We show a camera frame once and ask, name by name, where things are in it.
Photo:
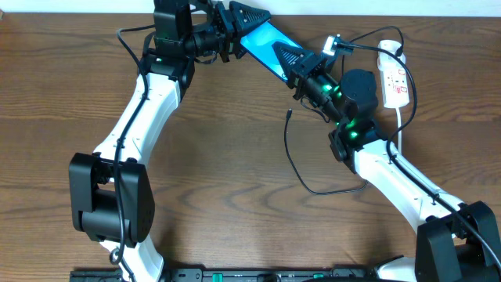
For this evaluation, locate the white USB wall charger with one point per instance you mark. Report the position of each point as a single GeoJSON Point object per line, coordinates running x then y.
{"type": "Point", "coordinates": [391, 49]}

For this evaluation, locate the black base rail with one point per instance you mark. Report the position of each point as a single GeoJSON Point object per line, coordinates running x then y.
{"type": "Point", "coordinates": [224, 275]}

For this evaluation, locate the white power strip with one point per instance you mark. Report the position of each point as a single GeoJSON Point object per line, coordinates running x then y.
{"type": "Point", "coordinates": [394, 85]}

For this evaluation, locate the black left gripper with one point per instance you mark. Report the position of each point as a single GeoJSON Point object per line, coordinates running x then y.
{"type": "Point", "coordinates": [228, 24]}

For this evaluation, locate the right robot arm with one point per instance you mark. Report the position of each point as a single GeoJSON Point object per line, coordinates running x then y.
{"type": "Point", "coordinates": [455, 241]}

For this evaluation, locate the blue Galaxy smartphone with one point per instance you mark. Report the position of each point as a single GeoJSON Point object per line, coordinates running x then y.
{"type": "Point", "coordinates": [259, 43]}

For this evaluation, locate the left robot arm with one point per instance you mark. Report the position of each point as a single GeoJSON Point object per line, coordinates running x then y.
{"type": "Point", "coordinates": [111, 197]}

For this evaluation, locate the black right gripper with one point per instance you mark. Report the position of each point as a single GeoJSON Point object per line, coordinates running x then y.
{"type": "Point", "coordinates": [303, 58]}

